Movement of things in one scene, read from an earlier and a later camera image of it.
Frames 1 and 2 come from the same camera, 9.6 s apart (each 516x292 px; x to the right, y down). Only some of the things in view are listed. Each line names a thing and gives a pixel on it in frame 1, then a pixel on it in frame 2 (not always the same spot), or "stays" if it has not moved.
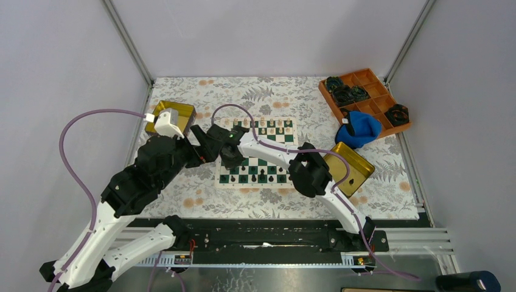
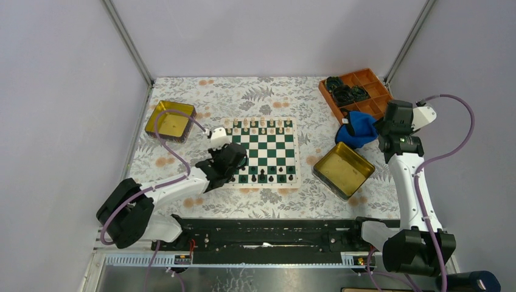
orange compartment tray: [359, 90] stays
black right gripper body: [230, 163] -> [380, 125]
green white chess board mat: [258, 172] stays
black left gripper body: [194, 156] -> [214, 153]
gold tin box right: [359, 168] stays
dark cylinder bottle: [481, 281] stays
